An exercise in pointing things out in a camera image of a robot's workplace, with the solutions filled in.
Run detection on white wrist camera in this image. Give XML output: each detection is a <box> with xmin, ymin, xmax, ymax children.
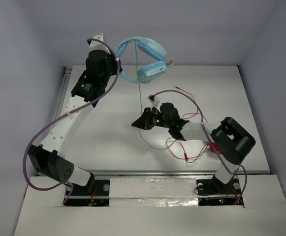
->
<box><xmin>86</xmin><ymin>32</ymin><xmax>109</xmax><ymax>53</ymax></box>
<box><xmin>148</xmin><ymin>94</ymin><xmax>160</xmax><ymax>108</ymax></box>

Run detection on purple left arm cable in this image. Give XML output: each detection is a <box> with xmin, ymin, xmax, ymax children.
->
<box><xmin>22</xmin><ymin>38</ymin><xmax>121</xmax><ymax>205</ymax></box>

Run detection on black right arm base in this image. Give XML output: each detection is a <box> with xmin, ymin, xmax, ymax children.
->
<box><xmin>193</xmin><ymin>176</ymin><xmax>247</xmax><ymax>206</ymax></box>

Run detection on red headphones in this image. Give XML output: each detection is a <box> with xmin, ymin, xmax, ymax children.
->
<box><xmin>208</xmin><ymin>143</ymin><xmax>222</xmax><ymax>154</ymax></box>

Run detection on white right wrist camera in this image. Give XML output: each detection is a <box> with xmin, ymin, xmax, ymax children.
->
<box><xmin>148</xmin><ymin>94</ymin><xmax>160</xmax><ymax>108</ymax></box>

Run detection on light blue headphones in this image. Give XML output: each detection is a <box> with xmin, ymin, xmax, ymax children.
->
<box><xmin>116</xmin><ymin>36</ymin><xmax>169</xmax><ymax>84</ymax></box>

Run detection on green headphone cable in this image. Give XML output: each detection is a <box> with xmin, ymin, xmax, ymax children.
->
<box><xmin>130</xmin><ymin>36</ymin><xmax>180</xmax><ymax>150</ymax></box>

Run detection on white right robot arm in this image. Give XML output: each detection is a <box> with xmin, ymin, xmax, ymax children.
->
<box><xmin>131</xmin><ymin>103</ymin><xmax>256</xmax><ymax>193</ymax></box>

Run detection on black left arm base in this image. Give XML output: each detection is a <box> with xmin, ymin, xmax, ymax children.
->
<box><xmin>63</xmin><ymin>179</ymin><xmax>110</xmax><ymax>207</ymax></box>

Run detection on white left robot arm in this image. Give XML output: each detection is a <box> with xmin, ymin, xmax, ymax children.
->
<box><xmin>27</xmin><ymin>50</ymin><xmax>121</xmax><ymax>194</ymax></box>

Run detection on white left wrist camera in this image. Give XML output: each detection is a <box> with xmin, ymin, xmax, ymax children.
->
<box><xmin>86</xmin><ymin>32</ymin><xmax>109</xmax><ymax>53</ymax></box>

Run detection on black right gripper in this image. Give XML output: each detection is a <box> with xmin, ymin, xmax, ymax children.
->
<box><xmin>132</xmin><ymin>107</ymin><xmax>172</xmax><ymax>130</ymax></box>

